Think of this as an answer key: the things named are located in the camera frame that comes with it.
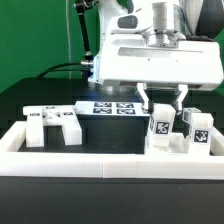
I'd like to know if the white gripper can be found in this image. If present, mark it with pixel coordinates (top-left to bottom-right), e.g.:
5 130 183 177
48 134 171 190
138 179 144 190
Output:
93 13 224 115

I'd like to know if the black hose behind robot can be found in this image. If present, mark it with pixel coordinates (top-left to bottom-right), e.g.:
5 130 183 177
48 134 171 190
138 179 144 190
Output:
73 0 98 68

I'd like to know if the white chair seat piece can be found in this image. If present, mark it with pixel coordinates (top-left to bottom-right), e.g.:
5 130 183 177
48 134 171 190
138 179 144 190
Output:
144 133 211 157

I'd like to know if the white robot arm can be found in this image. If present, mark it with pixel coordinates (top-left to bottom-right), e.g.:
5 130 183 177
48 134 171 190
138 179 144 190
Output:
90 0 224 112

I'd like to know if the white chair back piece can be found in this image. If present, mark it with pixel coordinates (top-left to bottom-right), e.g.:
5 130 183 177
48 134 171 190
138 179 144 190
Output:
23 105 82 147

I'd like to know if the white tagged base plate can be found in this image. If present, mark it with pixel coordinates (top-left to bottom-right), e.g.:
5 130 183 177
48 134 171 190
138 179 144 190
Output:
74 101 148 117

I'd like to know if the black cable on table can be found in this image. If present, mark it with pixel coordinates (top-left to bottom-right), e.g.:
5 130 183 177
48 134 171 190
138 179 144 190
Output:
36 62 93 79

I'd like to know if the white U-shaped fence frame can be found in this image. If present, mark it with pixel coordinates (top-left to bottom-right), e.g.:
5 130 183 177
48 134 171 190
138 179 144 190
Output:
0 121 224 180

